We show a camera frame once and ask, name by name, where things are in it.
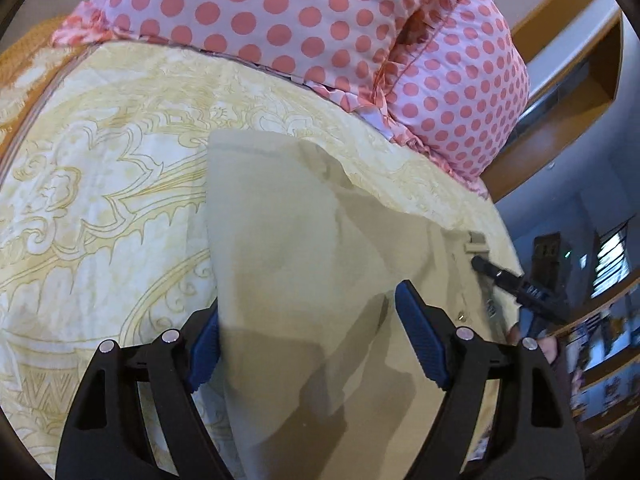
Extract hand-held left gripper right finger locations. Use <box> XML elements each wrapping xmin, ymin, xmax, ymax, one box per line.
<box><xmin>394</xmin><ymin>279</ymin><xmax>586</xmax><ymax>480</ymax></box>

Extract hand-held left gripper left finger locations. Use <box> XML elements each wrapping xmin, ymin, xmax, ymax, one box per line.
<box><xmin>55</xmin><ymin>299</ymin><xmax>237</xmax><ymax>480</ymax></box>

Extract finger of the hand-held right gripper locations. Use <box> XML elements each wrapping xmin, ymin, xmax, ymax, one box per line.
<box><xmin>472</xmin><ymin>255</ymin><xmax>526</xmax><ymax>292</ymax></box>

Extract beige pants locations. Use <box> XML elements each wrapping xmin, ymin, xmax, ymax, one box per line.
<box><xmin>207</xmin><ymin>129</ymin><xmax>523</xmax><ymax>480</ymax></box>

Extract person's right hand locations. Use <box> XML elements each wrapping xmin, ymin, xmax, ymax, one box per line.
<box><xmin>508</xmin><ymin>324</ymin><xmax>565</xmax><ymax>365</ymax></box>

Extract wooden bookshelf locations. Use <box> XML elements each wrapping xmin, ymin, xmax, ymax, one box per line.
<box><xmin>560</xmin><ymin>280</ymin><xmax>640</xmax><ymax>441</ymax></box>

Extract window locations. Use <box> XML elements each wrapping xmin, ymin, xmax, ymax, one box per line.
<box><xmin>591</xmin><ymin>221</ymin><xmax>632</xmax><ymax>297</ymax></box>

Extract yellow patterned bed sheet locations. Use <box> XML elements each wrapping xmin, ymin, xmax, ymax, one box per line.
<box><xmin>0</xmin><ymin>40</ymin><xmax>526</xmax><ymax>480</ymax></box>

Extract pink polka dot pillow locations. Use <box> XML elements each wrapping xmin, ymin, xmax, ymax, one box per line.
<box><xmin>52</xmin><ymin>0</ymin><xmax>483</xmax><ymax>113</ymax></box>
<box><xmin>357</xmin><ymin>0</ymin><xmax>532</xmax><ymax>198</ymax></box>

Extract orange blanket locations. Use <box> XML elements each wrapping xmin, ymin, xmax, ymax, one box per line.
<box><xmin>0</xmin><ymin>15</ymin><xmax>81</xmax><ymax>161</ymax></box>

